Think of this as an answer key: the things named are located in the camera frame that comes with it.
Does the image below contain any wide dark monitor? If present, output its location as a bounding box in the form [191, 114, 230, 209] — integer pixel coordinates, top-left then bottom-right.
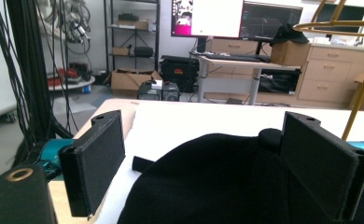
[241, 1, 304, 43]

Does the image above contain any black equipment case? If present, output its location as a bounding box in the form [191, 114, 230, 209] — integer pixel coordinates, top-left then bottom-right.
[159, 54, 201, 93]

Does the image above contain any black cap on box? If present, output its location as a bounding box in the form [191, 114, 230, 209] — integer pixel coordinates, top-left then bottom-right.
[269, 23, 311, 47]

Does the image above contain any light wooden desk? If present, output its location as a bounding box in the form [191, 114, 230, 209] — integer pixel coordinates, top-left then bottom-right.
[197, 55, 301, 106]

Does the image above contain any black baseball cap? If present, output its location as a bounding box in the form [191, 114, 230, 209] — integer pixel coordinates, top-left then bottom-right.
[118, 128, 364, 224]

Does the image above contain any open cardboard box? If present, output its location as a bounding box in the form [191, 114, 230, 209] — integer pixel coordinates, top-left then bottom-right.
[110, 68, 163, 98]

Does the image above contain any black computer tower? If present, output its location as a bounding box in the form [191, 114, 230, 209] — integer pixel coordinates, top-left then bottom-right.
[136, 79, 181, 103]

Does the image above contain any black metal shelf rack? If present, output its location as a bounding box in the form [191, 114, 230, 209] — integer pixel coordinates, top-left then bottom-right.
[103, 0, 161, 76]

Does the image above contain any black keyboard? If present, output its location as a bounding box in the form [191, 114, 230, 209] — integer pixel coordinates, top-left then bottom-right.
[205, 52, 272, 63]

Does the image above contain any gold metal hat stand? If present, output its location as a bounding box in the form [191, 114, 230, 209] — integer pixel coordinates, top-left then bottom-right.
[293, 0, 364, 141]

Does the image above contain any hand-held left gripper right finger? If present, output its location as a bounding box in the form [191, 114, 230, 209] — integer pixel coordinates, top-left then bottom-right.
[278, 111, 364, 222]

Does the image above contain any closed cardboard box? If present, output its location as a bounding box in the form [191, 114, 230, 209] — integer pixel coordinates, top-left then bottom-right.
[270, 41, 313, 67]

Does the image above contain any round white table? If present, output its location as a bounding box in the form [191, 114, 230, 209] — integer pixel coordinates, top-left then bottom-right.
[47, 63, 96, 93]

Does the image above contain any beige drawer cabinet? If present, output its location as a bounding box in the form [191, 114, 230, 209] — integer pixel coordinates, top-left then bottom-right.
[296, 43, 364, 109]

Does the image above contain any monitor with white window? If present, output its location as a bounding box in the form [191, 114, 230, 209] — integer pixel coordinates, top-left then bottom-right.
[170, 0, 245, 40]

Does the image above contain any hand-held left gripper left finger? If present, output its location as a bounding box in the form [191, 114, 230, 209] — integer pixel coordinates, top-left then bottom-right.
[58, 109, 127, 218]

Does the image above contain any small dark monitor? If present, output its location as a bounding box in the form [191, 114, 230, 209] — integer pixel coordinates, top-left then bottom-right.
[314, 3, 364, 34]

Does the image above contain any bundle of black cables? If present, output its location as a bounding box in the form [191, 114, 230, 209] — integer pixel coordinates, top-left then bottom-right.
[0, 0, 78, 166]

